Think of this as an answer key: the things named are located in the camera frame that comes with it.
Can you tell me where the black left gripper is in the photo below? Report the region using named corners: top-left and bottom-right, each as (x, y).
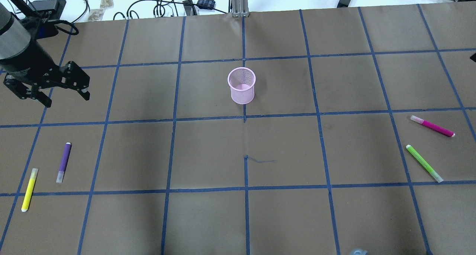
top-left (3, 61), bottom-right (90, 108)

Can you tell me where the purple highlighter pen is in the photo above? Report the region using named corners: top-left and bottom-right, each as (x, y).
top-left (56, 142), bottom-right (72, 184)

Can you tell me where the pink highlighter pen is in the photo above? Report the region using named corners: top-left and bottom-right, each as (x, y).
top-left (410, 115), bottom-right (456, 137)

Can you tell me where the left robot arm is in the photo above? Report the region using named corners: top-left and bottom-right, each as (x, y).
top-left (0, 6), bottom-right (90, 108)

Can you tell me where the pink mesh cup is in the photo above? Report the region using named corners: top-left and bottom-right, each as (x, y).
top-left (227, 67), bottom-right (256, 105)

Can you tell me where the yellow highlighter pen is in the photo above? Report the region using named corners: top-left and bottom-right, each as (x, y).
top-left (22, 168), bottom-right (38, 212)

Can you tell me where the blue plaid pouch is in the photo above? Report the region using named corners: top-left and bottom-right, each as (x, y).
top-left (196, 0), bottom-right (216, 10)

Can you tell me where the green highlighter pen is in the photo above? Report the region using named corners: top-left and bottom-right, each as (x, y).
top-left (406, 144), bottom-right (444, 183)

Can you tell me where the black cable bundle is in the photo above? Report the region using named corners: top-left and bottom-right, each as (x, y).
top-left (113, 0), bottom-right (197, 21)

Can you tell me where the aluminium frame post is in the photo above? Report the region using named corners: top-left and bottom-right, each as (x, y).
top-left (228, 0), bottom-right (250, 17)

